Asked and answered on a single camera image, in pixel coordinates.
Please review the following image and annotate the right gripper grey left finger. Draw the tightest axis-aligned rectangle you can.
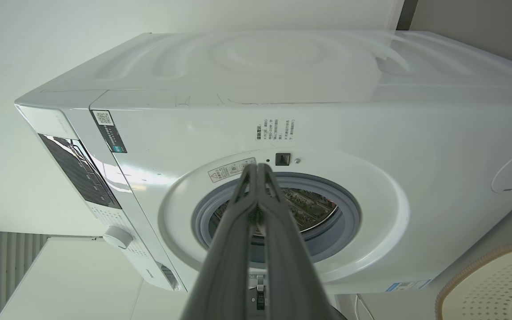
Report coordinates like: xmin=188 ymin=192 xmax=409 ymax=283
xmin=180 ymin=164 xmax=259 ymax=320

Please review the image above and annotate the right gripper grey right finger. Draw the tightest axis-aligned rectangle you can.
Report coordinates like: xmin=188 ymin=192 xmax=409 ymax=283
xmin=258 ymin=163 xmax=348 ymax=320

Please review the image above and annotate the stainless steel washing machine drum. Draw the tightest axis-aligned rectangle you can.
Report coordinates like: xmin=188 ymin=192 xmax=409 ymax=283
xmin=212 ymin=187 xmax=339 ymax=238

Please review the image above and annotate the white washing machine dial knob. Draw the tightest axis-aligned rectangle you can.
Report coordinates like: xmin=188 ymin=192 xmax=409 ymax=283
xmin=103 ymin=226 xmax=134 ymax=249

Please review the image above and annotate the black glossy control panel display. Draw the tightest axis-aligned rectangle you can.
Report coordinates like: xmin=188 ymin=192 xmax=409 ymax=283
xmin=38 ymin=133 xmax=122 ymax=209

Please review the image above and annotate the beige perforated laundry basket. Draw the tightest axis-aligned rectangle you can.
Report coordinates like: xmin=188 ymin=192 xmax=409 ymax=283
xmin=435 ymin=243 xmax=512 ymax=320

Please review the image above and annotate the grey warning sticker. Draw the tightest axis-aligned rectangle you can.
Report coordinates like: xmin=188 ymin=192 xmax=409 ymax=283
xmin=208 ymin=157 xmax=256 ymax=183

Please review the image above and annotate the blue energy label sticker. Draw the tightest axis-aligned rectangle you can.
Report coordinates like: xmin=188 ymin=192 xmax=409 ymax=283
xmin=386 ymin=279 xmax=431 ymax=292

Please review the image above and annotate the white cabinet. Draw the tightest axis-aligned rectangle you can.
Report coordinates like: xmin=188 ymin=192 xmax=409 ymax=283
xmin=0 ymin=236 xmax=190 ymax=320

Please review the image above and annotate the printed text notice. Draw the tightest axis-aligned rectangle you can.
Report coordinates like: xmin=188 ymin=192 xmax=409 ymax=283
xmin=256 ymin=118 xmax=296 ymax=142

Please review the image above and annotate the dark QR code label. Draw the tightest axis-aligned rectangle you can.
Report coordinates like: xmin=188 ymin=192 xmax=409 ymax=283
xmin=92 ymin=110 xmax=128 ymax=153

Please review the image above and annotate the white washing machine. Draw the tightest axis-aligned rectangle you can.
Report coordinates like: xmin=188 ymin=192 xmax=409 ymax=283
xmin=15 ymin=30 xmax=512 ymax=294

